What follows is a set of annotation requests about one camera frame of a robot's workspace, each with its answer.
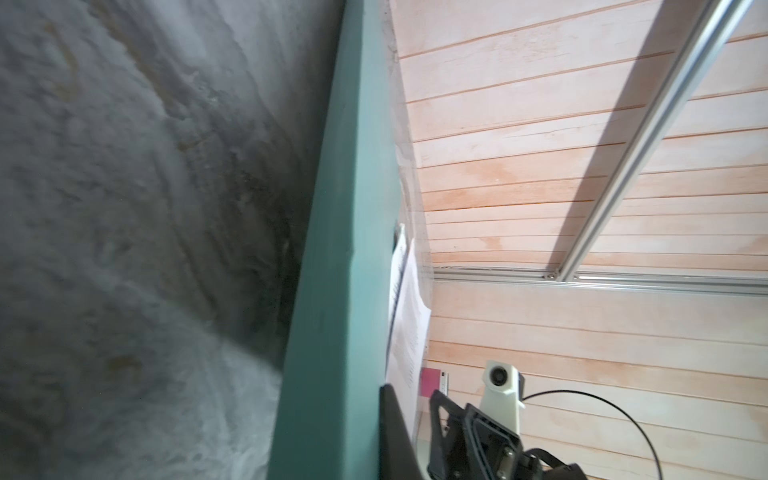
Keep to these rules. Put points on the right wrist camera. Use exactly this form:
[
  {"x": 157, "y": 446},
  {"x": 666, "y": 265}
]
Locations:
[{"x": 502, "y": 396}]

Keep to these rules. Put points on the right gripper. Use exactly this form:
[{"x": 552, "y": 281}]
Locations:
[{"x": 468, "y": 444}]

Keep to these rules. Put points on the pink cylindrical speaker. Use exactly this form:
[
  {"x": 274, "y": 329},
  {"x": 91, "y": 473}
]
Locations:
[{"x": 432, "y": 380}]

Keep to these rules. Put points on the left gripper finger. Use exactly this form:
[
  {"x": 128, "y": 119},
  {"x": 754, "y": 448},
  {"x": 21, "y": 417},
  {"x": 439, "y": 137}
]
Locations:
[{"x": 397, "y": 458}]

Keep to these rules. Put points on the green file folder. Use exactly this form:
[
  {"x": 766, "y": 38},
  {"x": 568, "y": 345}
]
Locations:
[{"x": 327, "y": 424}]

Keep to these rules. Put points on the printed paper stack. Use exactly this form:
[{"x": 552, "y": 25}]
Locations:
[{"x": 408, "y": 324}]

